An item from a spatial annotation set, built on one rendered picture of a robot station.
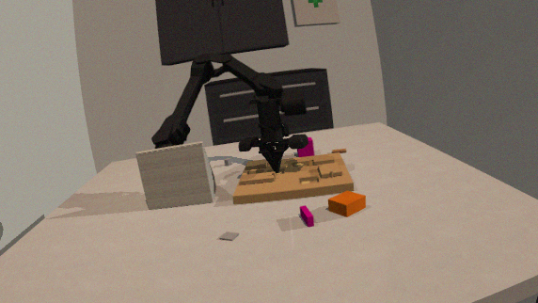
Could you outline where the magenta block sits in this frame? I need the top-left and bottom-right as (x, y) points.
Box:
(297, 137), (314, 157)

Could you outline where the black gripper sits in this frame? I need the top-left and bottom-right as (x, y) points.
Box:
(238, 117), (309, 173)

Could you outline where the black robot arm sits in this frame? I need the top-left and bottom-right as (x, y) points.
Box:
(151, 53), (307, 149)

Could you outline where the magenta rectangular bar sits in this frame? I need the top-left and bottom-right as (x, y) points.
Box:
(299, 206), (314, 227)

